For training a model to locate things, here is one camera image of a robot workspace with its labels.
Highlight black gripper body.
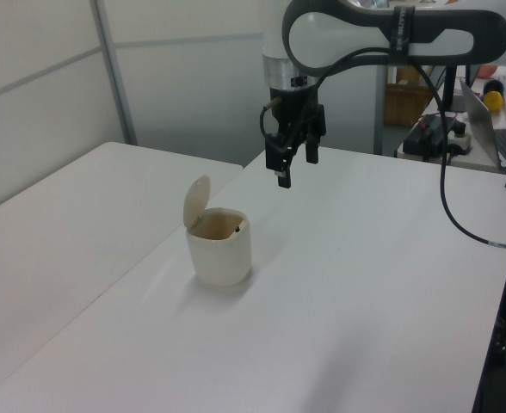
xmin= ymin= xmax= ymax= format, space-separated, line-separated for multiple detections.
xmin=268 ymin=85 xmax=327 ymax=142

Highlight grey emergency stop button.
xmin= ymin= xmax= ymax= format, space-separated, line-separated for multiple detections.
xmin=445 ymin=122 xmax=473 ymax=157

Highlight yellow round object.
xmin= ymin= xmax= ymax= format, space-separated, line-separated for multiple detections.
xmin=483 ymin=89 xmax=506 ymax=114

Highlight grey partition post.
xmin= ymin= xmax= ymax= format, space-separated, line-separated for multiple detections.
xmin=89 ymin=0 xmax=139 ymax=146

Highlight silver laptop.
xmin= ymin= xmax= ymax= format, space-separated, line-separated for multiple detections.
xmin=458 ymin=77 xmax=506 ymax=171

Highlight black velcro strap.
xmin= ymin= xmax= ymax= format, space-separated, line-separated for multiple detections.
xmin=386 ymin=4 xmax=417 ymax=66

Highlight small white lidded bin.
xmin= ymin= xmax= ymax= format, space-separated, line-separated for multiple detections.
xmin=183 ymin=174 xmax=253 ymax=288

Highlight brown wooden box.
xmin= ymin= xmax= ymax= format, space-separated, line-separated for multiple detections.
xmin=385 ymin=64 xmax=442 ymax=128

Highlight black electronics box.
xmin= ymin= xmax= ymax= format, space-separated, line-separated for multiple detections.
xmin=407 ymin=113 xmax=467 ymax=152

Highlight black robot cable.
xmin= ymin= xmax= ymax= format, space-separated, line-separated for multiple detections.
xmin=259 ymin=46 xmax=506 ymax=251

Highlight black monitor stand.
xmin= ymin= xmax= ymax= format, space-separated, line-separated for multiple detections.
xmin=438 ymin=64 xmax=467 ymax=114

